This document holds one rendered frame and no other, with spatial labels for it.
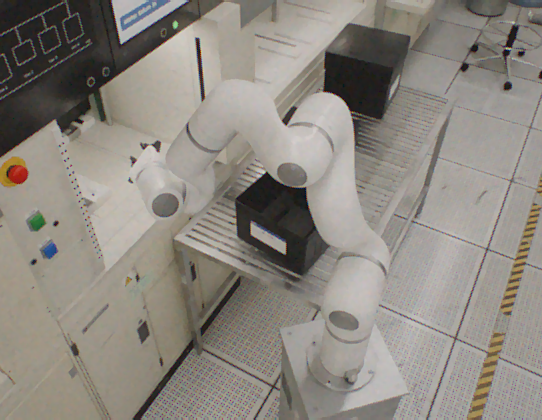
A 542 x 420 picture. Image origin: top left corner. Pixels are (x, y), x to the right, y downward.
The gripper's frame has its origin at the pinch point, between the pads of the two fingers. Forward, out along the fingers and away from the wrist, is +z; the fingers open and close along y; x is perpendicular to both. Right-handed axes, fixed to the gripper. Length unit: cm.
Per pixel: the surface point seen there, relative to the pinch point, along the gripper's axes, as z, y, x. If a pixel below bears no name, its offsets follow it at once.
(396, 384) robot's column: -57, -5, -73
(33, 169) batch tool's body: -20.7, -10.4, 25.3
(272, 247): -8, -2, -49
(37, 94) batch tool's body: -21.3, 4.6, 33.0
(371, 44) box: 54, 78, -72
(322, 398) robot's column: -53, -19, -58
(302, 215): 6, 9, -62
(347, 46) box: 56, 71, -65
